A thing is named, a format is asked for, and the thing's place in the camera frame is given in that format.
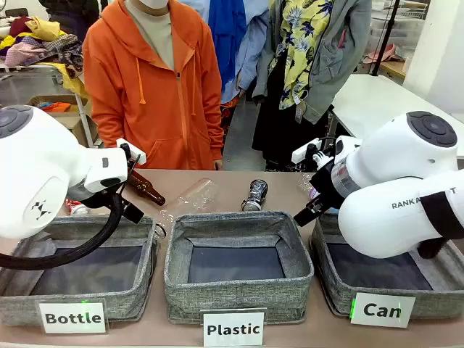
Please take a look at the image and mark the grey fabric basket Plastic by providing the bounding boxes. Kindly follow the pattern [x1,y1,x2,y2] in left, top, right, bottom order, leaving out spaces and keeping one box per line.
[163,212,315,326]

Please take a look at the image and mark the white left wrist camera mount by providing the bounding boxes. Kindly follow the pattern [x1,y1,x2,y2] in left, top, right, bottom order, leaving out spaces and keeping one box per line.
[115,138,147,165]

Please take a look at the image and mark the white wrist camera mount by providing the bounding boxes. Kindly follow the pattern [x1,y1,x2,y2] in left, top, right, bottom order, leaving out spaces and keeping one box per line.
[115,138,147,165]
[291,137,327,171]

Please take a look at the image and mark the orange patterned fabric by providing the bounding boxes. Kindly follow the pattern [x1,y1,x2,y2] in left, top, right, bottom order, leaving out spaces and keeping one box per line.
[220,97,240,142]

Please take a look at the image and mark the pink checkered cloth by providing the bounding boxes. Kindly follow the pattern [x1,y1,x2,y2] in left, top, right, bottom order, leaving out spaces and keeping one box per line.
[3,38,48,68]

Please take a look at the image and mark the crushed red can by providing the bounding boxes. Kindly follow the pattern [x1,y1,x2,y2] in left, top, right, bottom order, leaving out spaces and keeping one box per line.
[65,198,90,217]

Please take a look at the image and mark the grey fabric basket Can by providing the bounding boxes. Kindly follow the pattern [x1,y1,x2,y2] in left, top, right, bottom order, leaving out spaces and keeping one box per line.
[310,212,464,320]

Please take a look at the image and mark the hanging yellow floral shirt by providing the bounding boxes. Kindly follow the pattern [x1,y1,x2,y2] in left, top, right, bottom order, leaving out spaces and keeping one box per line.
[278,0,336,109]

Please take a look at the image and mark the brown glass bottle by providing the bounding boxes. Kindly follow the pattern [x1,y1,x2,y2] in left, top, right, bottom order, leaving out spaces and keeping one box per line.
[126,170,167,207]

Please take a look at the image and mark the hanging black skirt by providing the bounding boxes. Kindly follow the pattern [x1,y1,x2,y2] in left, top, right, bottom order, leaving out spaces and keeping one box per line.
[252,57,334,171]

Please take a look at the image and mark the cardboard box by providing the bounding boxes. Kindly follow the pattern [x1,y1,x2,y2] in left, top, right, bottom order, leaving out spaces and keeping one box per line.
[27,94,99,148]

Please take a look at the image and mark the white side table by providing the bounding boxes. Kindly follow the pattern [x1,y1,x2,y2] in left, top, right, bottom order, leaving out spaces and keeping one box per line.
[331,74,464,160]

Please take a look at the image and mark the yellow cloth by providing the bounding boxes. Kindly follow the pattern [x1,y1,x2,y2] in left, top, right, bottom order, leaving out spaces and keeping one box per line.
[25,16,68,41]

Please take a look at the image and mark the hanging blue garment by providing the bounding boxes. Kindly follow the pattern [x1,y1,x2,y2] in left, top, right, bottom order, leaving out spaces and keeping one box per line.
[208,0,248,90]

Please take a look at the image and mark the person in orange hoodie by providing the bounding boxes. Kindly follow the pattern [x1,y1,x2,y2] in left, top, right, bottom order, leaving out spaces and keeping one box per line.
[82,0,225,171]

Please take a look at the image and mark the grey metal table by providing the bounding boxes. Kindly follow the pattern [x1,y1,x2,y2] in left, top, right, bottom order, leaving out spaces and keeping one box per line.
[0,63,95,146]

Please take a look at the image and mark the hanging light blue shirt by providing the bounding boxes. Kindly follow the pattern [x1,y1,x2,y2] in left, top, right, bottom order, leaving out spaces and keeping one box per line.
[217,21,271,106]

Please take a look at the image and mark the maroon cloth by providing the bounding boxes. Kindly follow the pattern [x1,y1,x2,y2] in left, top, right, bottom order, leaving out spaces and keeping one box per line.
[9,16,33,37]

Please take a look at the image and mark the grey fabric basket Bottle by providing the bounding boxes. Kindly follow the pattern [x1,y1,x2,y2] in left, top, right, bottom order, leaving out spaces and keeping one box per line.
[0,215,159,327]

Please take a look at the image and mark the small crumpled clear plastic bottle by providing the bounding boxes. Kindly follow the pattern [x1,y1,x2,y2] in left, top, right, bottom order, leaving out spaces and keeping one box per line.
[296,173,320,199]

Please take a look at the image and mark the person's left forearm orange sleeve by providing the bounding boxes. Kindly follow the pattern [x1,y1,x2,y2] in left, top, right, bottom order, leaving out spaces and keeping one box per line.
[204,104,225,163]

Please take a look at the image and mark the black stand pole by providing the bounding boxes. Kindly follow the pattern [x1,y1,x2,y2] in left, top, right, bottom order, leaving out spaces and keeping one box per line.
[371,0,403,77]

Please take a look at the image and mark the white sign Bottle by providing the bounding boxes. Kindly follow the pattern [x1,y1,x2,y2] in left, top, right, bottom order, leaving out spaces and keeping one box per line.
[38,299,109,334]

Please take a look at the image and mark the crushed black can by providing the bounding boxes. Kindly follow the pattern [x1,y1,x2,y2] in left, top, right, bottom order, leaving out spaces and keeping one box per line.
[241,180,270,212]

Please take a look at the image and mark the white sign Plastic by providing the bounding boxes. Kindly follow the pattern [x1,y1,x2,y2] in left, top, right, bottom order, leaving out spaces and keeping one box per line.
[200,308,268,348]

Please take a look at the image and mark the white sign Can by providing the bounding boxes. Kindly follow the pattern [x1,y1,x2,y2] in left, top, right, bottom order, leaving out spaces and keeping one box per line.
[349,291,417,329]

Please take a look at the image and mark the white storage crates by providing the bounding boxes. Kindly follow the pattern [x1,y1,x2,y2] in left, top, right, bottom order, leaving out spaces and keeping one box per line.
[369,0,427,41]

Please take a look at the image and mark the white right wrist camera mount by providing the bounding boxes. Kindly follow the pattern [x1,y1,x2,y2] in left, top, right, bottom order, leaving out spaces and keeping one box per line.
[291,137,327,171]

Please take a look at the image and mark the hanging grey hoodie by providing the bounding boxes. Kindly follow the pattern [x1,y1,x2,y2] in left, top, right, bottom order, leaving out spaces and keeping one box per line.
[253,0,373,124]

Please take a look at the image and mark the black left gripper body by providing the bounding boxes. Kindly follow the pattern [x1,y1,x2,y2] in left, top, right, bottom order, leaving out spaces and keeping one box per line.
[112,191,132,218]

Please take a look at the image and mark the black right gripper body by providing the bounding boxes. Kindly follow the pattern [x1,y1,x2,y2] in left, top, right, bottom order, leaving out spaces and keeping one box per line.
[310,159,347,212]

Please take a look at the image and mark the large clear plastic bottle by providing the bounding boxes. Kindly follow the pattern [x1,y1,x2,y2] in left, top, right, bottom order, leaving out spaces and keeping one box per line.
[159,178,219,222]

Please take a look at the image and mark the person's right forearm orange sleeve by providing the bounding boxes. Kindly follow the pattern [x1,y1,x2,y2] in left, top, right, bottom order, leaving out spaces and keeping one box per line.
[90,104,123,149]

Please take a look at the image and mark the dark patterned cloth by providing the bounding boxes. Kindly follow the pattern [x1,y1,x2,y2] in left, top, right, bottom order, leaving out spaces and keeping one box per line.
[43,34,85,79]

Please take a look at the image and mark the person in dark clothes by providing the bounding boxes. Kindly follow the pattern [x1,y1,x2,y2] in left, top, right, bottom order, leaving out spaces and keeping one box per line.
[38,0,109,28]

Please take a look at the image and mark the thick black cable hose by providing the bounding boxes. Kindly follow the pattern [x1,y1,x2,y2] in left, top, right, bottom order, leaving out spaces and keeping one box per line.
[0,191,126,271]

